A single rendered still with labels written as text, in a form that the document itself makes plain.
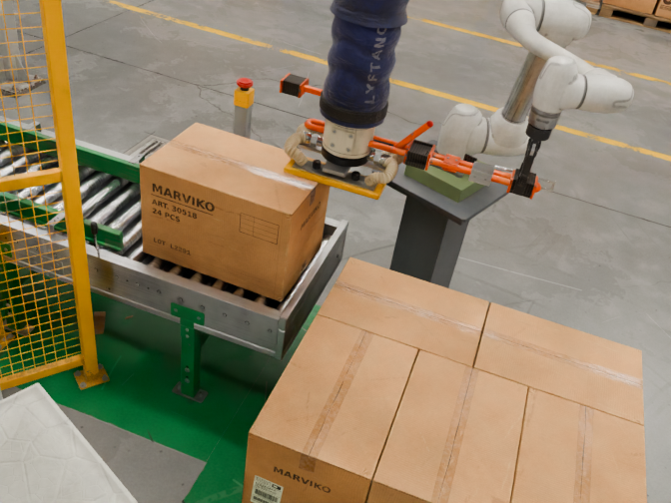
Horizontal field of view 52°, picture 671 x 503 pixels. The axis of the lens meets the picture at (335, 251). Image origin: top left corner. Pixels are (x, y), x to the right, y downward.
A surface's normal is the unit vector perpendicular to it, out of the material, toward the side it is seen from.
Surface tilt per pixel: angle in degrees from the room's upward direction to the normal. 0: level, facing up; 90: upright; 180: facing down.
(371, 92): 73
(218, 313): 90
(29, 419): 0
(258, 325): 90
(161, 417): 0
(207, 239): 90
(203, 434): 0
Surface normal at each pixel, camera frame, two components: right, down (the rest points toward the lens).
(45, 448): 0.14, -0.79
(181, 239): -0.35, 0.52
